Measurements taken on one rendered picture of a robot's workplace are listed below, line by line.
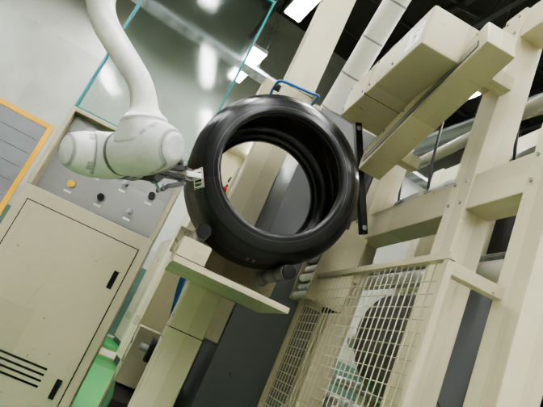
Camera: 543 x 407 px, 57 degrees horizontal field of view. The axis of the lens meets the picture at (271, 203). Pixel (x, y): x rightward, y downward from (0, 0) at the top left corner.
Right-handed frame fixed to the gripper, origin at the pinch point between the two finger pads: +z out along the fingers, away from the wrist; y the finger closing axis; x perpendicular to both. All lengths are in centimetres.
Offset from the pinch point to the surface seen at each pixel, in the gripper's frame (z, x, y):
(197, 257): 1.0, -0.7, 23.6
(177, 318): 23, -30, 41
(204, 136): 6.4, 1.2, -13.0
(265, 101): 19.3, 16.1, -23.4
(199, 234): 1.7, -0.1, 17.2
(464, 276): 6, 69, 36
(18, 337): 3, -91, 42
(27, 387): 5, -90, 61
